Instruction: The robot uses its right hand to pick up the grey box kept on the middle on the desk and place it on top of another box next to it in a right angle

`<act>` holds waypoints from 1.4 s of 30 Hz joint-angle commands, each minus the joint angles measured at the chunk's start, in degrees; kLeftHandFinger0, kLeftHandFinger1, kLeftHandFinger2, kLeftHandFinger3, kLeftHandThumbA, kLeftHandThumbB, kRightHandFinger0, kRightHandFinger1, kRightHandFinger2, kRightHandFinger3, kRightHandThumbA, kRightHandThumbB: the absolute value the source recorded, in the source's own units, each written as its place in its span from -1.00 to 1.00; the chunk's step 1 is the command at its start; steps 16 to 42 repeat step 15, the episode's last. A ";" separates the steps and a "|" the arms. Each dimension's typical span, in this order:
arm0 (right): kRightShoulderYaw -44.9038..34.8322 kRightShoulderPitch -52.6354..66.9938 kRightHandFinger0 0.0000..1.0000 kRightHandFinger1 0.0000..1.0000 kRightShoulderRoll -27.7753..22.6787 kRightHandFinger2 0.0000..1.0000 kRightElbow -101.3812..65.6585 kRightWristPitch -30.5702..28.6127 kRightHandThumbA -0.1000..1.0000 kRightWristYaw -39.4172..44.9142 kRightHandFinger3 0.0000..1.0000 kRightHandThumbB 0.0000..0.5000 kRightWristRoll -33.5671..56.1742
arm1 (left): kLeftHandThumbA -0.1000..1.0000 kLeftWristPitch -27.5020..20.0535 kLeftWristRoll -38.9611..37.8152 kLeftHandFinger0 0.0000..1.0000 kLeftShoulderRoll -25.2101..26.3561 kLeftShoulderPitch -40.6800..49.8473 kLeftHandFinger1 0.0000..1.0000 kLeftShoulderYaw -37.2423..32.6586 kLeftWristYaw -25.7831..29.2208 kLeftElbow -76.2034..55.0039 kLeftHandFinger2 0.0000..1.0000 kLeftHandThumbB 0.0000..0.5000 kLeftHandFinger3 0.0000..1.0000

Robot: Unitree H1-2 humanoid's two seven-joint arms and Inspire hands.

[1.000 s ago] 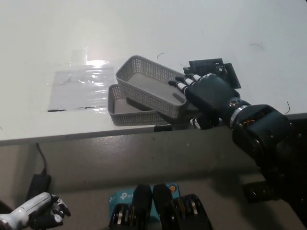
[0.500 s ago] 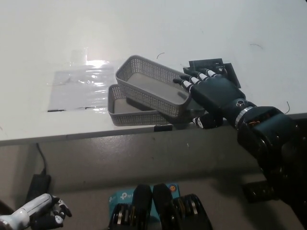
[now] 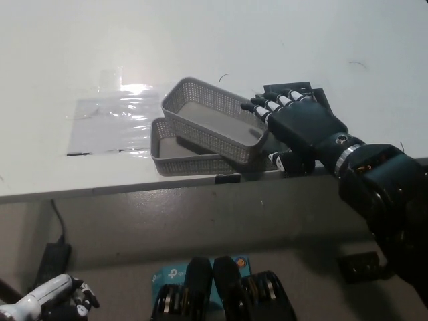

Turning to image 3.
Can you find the grey perforated plastic basket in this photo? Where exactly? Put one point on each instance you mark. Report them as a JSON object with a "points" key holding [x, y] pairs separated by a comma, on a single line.
{"points": [[187, 166], [207, 117]]}

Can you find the teal TP-Link carton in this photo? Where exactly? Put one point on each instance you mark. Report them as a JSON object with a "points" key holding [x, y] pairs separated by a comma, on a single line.
{"points": [[170, 275]]}

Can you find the small black tape strip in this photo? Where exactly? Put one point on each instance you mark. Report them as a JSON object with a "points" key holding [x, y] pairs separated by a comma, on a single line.
{"points": [[227, 179]]}

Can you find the clear plastic sheet over paper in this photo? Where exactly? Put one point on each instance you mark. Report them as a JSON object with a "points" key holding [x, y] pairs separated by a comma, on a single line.
{"points": [[113, 123]]}

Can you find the black tape patch marking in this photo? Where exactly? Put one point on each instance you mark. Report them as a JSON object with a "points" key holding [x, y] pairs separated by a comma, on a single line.
{"points": [[302, 85]]}

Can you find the black floor plate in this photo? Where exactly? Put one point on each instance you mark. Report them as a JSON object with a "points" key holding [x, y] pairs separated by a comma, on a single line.
{"points": [[357, 267]]}

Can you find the black power adapter brick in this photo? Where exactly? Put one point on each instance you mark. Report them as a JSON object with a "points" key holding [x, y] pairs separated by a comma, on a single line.
{"points": [[53, 261]]}

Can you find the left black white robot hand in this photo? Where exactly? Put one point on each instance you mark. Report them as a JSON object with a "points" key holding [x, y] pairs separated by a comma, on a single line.
{"points": [[80, 301]]}

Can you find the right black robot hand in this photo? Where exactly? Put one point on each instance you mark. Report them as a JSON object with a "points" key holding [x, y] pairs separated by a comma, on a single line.
{"points": [[307, 127]]}

